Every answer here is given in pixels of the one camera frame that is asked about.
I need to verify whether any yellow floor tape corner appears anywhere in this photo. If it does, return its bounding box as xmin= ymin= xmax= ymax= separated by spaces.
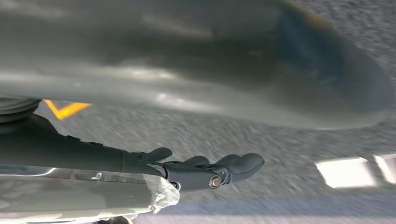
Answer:
xmin=43 ymin=99 xmax=92 ymax=121

